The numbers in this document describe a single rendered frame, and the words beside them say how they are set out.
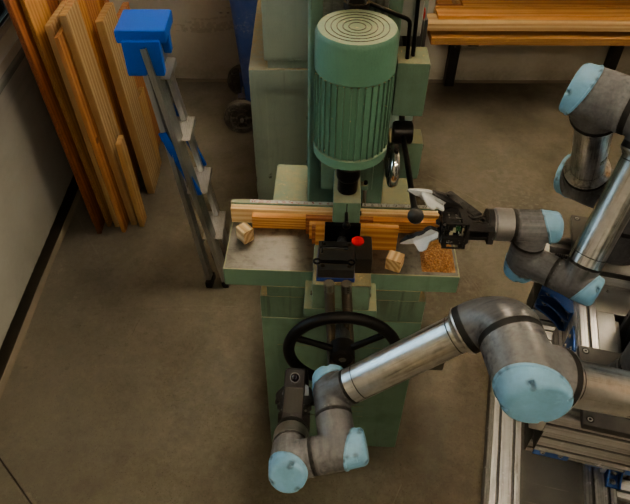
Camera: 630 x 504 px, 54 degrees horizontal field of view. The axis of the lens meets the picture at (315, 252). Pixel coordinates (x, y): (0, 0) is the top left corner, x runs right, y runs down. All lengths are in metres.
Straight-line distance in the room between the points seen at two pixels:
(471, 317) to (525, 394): 0.18
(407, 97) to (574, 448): 0.96
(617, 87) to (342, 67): 0.56
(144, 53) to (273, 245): 0.81
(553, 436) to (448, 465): 0.73
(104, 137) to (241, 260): 1.36
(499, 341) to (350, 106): 0.58
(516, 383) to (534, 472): 1.10
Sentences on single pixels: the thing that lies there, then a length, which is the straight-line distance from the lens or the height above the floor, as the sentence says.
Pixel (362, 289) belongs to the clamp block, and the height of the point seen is 0.95.
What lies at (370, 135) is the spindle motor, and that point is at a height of 1.25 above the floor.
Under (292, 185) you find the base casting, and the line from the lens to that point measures 1.97.
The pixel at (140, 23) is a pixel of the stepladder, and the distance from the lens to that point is 2.15.
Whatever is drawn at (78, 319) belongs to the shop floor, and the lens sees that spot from 2.78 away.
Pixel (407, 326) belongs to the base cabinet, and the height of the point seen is 0.69.
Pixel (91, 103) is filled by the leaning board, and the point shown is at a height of 0.68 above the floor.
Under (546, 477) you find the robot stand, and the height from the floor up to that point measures 0.21.
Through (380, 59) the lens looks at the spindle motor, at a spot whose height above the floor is 1.44.
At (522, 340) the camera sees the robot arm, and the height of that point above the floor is 1.21.
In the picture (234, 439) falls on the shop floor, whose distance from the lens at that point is 2.33.
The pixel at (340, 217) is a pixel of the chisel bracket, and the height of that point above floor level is 0.99.
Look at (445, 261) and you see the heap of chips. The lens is 1.60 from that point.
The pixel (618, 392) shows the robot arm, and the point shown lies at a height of 1.11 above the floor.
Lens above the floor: 2.04
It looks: 45 degrees down
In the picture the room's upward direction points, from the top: 1 degrees clockwise
